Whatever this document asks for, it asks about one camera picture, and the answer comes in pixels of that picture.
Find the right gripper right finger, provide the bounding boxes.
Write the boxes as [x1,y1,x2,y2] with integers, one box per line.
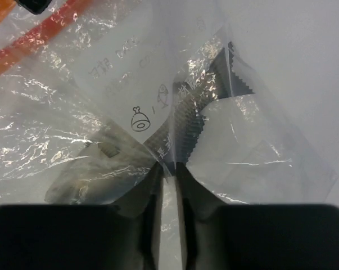
[175,163,339,269]

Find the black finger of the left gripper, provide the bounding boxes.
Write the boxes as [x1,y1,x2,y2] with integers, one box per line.
[15,0,52,15]

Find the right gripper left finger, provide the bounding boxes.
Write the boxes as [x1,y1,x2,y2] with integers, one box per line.
[0,164,163,269]

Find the grey fake fish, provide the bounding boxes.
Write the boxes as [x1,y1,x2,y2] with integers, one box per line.
[44,42,253,205]

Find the clear zip top bag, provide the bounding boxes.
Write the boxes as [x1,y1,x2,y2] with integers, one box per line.
[0,1,337,269]

